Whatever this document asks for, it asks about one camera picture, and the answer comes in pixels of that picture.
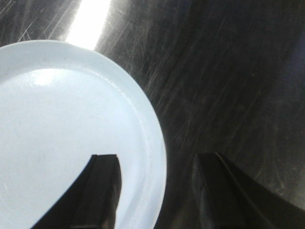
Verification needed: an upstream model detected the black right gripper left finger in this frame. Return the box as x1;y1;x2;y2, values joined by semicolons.
33;155;122;229

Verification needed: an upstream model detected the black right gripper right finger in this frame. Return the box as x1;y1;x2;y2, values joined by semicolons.
192;153;305;229

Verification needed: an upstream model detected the light blue plate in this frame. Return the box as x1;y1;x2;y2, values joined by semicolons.
0;40;167;229

